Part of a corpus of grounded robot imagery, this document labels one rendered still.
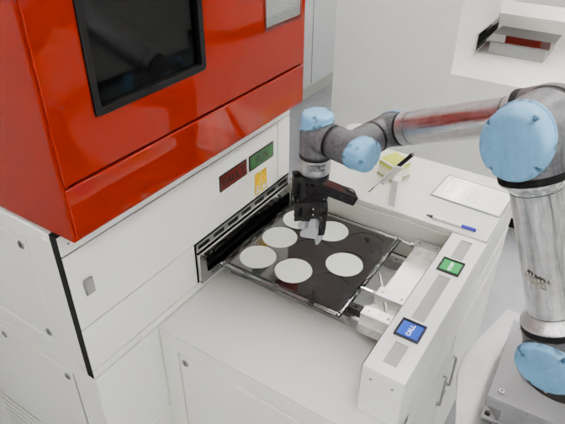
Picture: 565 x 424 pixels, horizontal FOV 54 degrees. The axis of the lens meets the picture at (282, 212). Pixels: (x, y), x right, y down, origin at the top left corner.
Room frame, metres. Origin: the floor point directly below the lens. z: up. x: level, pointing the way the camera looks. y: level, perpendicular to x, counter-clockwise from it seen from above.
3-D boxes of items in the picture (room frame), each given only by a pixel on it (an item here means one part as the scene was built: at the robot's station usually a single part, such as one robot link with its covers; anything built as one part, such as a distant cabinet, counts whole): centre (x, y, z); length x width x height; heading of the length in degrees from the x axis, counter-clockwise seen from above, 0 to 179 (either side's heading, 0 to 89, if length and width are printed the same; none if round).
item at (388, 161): (1.51, -0.34, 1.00); 0.07 x 0.07 x 0.07; 34
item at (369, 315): (0.97, -0.23, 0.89); 0.08 x 0.03 x 0.03; 57
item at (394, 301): (1.03, -0.27, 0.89); 0.08 x 0.03 x 0.03; 57
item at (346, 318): (1.09, -0.07, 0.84); 0.50 x 0.02 x 0.03; 57
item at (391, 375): (0.97, -0.35, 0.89); 0.55 x 0.09 x 0.14; 147
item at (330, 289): (1.23, -0.08, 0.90); 0.34 x 0.34 x 0.01; 57
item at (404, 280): (1.10, -0.32, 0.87); 0.36 x 0.08 x 0.03; 147
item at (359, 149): (1.09, -0.16, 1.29); 0.11 x 0.11 x 0.08; 46
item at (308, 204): (1.15, -0.07, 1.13); 0.09 x 0.08 x 0.12; 97
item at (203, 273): (1.33, 0.10, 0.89); 0.44 x 0.02 x 0.10; 147
